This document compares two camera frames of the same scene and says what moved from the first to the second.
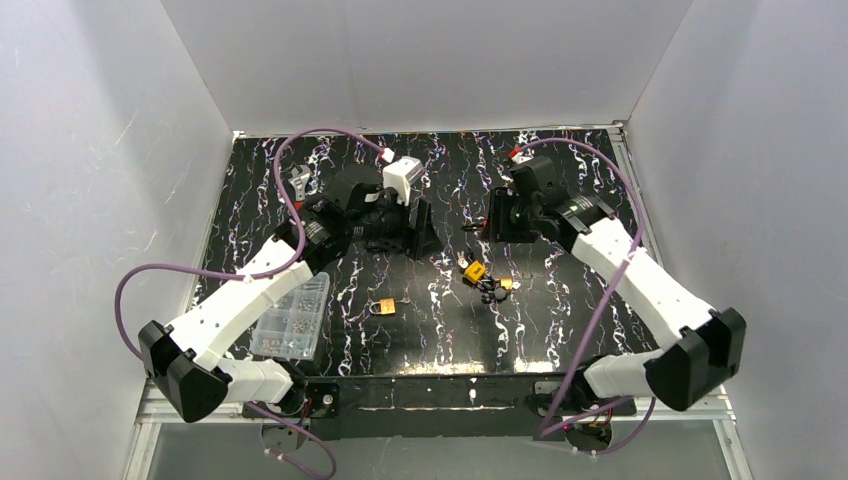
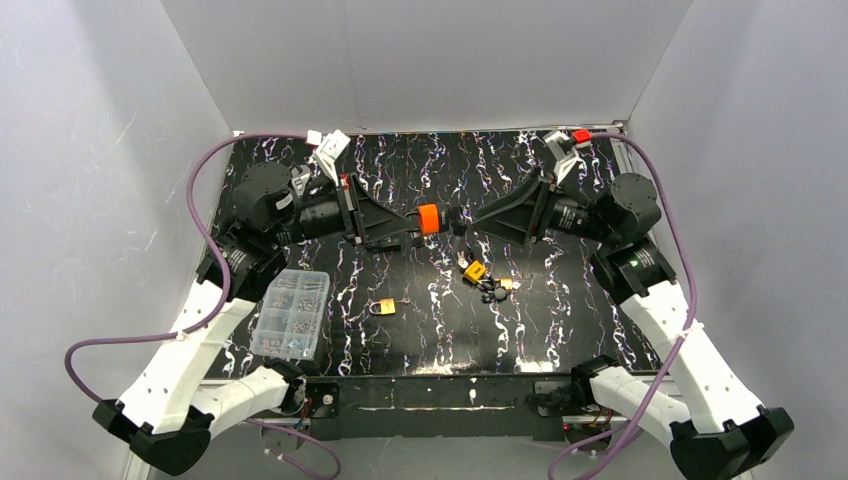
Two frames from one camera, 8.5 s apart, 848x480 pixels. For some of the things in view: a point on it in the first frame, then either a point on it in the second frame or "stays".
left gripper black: x=411 y=227 -> x=354 y=212
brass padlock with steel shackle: x=387 y=306 stays
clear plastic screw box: x=292 y=328 stays
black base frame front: x=468 y=407 stays
